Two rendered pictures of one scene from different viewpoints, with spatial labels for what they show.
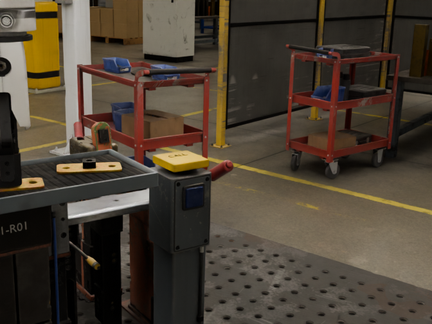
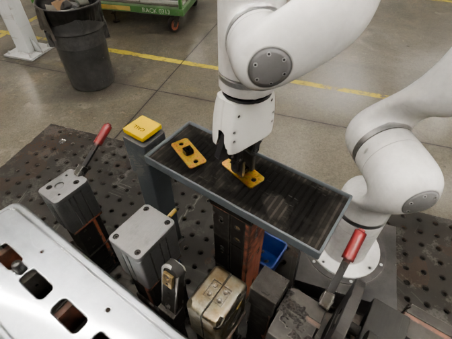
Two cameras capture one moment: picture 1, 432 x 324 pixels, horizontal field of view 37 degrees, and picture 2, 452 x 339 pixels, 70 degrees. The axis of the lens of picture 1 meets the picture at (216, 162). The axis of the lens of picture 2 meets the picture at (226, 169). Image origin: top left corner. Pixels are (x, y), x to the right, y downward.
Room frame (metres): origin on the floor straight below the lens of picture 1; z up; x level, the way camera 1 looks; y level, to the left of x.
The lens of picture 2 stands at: (0.90, 0.64, 1.60)
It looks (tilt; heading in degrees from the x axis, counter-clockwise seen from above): 46 degrees down; 251
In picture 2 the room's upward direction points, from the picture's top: straight up
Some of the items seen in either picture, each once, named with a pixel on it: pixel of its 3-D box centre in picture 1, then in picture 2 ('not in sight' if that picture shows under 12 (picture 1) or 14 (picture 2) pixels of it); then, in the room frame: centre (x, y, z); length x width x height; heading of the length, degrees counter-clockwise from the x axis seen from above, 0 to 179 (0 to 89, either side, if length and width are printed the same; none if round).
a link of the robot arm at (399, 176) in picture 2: not in sight; (385, 187); (0.44, 0.33, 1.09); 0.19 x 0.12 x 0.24; 79
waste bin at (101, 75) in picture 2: not in sight; (81, 44); (1.18, -2.32, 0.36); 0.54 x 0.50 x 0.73; 52
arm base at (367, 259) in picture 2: not in sight; (352, 229); (0.43, 0.29, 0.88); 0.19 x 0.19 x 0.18
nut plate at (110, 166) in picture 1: (89, 164); (187, 151); (0.81, 0.17, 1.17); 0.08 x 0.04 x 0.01; 104
